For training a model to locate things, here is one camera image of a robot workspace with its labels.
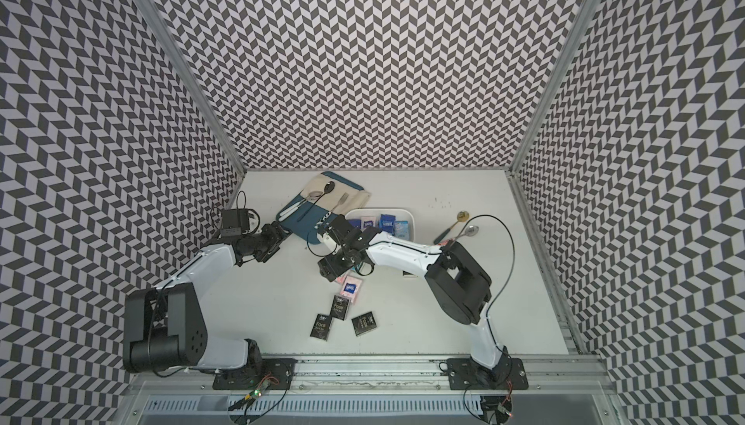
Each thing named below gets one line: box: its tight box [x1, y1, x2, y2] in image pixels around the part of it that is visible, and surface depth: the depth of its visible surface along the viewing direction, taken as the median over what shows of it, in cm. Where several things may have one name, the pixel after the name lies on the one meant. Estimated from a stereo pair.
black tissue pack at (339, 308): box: [329, 294, 350, 322], surface depth 82 cm
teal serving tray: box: [275, 170, 364, 245], surface depth 105 cm
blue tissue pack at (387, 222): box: [377, 213, 397, 236], surface depth 98 cm
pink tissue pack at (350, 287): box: [339, 274, 363, 304], surface depth 86 cm
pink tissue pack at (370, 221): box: [360, 216, 377, 230], surface depth 98 cm
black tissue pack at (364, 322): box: [351, 310, 378, 336], surface depth 81 cm
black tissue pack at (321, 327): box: [309, 313, 331, 342], surface depth 80 cm
